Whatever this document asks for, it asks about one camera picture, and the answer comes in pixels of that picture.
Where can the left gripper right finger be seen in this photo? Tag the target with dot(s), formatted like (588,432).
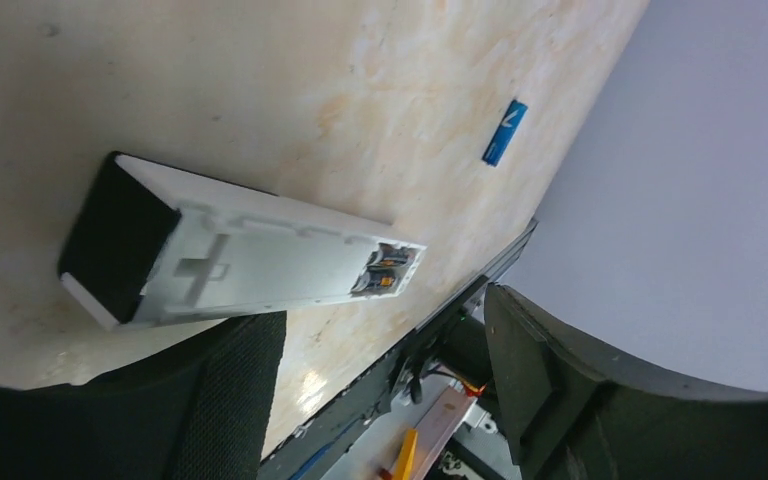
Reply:
(575,407)

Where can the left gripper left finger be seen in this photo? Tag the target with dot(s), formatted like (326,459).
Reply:
(196,410)

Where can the white remote control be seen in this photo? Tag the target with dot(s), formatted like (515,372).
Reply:
(154,245)

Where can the dark battery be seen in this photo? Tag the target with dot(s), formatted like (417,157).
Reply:
(376,281)

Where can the yellow plastic tool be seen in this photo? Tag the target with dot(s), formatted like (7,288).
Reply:
(404,462)

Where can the blue battery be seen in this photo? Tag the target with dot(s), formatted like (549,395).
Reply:
(504,132)

